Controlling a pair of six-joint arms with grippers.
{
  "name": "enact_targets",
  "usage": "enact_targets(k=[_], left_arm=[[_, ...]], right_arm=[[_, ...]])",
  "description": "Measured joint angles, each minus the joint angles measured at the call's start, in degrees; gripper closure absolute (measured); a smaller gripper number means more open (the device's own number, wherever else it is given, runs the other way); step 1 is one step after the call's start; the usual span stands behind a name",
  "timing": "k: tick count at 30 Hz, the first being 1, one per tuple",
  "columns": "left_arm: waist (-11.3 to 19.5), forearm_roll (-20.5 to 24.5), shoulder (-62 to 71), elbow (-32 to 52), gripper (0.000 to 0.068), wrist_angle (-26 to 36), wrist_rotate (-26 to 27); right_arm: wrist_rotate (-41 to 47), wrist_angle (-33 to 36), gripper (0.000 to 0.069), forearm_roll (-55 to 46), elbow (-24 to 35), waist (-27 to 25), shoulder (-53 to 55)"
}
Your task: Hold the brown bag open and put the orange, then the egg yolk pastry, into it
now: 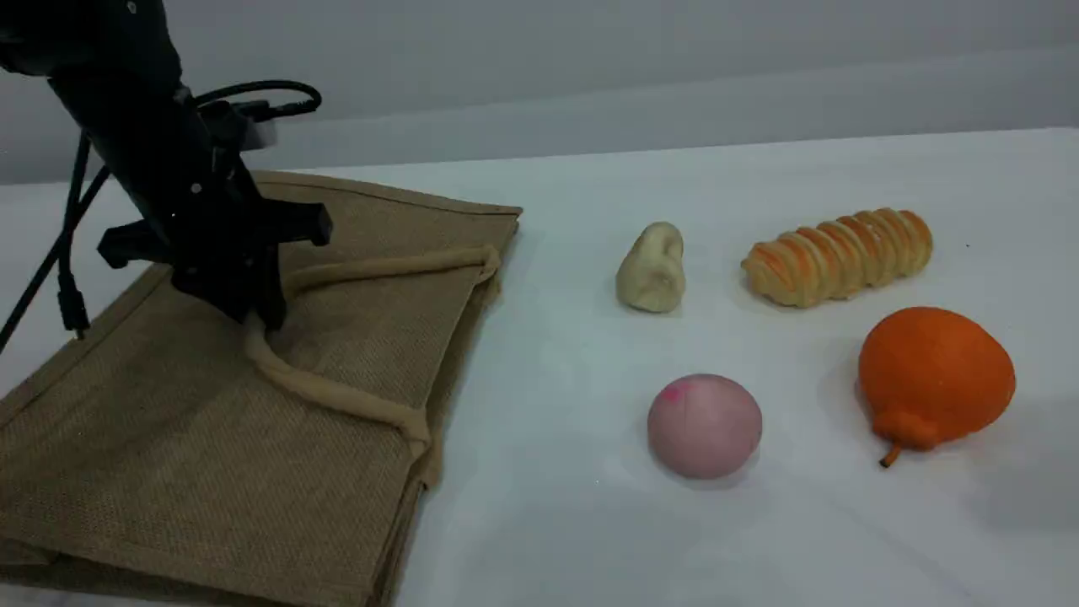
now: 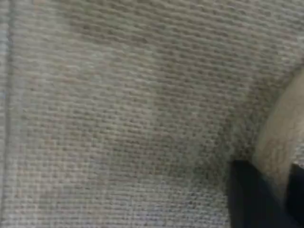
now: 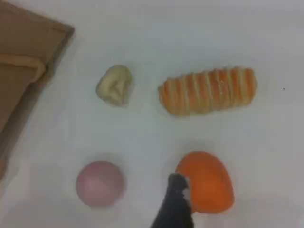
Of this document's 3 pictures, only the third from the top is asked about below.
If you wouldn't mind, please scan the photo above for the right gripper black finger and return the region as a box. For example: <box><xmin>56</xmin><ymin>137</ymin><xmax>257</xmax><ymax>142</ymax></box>
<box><xmin>152</xmin><ymin>173</ymin><xmax>194</xmax><ymax>228</ymax></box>

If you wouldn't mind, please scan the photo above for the orange fruit with stem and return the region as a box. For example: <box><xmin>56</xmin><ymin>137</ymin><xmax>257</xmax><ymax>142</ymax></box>
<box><xmin>175</xmin><ymin>151</ymin><xmax>235</xmax><ymax>214</ymax></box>

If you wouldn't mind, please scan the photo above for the brown jute tote bag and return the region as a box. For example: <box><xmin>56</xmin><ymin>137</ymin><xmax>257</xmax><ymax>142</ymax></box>
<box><xmin>0</xmin><ymin>0</ymin><xmax>76</xmax><ymax>183</ymax></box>

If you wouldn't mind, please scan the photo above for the pink round peach bun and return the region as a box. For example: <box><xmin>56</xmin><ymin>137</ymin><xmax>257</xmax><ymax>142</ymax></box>
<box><xmin>76</xmin><ymin>161</ymin><xmax>126</xmax><ymax>209</ymax></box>

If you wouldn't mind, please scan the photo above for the striped orange bread roll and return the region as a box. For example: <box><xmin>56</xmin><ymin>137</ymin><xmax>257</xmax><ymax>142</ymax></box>
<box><xmin>158</xmin><ymin>67</ymin><xmax>259</xmax><ymax>117</ymax></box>

